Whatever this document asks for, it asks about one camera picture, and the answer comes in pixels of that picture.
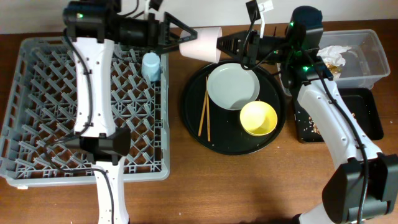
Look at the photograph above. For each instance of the light blue cup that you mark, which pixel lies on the light blue cup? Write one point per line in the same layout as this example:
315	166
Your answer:
151	66

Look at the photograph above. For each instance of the pink cup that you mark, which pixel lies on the pink cup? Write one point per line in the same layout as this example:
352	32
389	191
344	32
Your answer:
204	47

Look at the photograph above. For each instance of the left wooden chopstick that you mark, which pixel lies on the left wooden chopstick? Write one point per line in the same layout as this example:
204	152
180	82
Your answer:
203	111

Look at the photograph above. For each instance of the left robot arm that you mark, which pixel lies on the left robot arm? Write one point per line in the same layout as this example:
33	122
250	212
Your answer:
93	28

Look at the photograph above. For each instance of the black rectangular tray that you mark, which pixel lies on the black rectangular tray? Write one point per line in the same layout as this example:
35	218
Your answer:
361	104

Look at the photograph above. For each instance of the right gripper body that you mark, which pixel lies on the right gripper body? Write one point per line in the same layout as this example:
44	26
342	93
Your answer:
267	46

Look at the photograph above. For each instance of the white napkin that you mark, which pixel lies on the white napkin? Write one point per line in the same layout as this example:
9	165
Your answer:
332	57

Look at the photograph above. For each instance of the brown food scraps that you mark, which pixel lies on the brown food scraps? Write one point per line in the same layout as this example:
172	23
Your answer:
314	124

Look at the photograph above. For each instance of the grey round plate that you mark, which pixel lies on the grey round plate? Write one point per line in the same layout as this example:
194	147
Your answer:
231	88

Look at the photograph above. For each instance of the round black tray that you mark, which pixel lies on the round black tray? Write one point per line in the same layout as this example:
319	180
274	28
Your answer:
227	135

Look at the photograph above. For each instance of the grey dishwasher rack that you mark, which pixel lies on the grey dishwasher rack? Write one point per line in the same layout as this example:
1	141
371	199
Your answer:
42	105

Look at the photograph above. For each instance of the yellow bowl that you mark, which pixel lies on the yellow bowl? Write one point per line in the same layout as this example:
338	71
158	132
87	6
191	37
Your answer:
258	118

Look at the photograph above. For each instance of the clear plastic bin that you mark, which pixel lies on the clear plastic bin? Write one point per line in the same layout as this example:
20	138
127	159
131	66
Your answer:
366	62

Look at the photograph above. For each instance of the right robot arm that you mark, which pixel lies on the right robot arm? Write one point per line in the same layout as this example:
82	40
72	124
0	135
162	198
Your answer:
364	185

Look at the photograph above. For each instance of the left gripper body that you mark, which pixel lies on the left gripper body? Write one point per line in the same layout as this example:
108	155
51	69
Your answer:
162	32

